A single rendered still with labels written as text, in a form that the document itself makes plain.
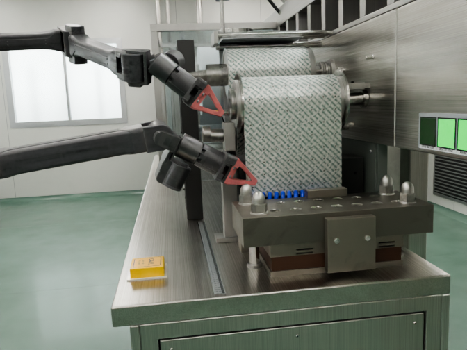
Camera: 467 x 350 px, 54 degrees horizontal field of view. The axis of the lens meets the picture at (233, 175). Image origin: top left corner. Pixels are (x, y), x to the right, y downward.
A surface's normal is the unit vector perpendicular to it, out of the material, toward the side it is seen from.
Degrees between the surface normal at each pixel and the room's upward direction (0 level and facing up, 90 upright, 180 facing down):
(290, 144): 90
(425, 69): 90
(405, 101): 90
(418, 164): 90
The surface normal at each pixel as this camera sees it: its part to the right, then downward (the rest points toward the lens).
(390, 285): 0.14, 0.15
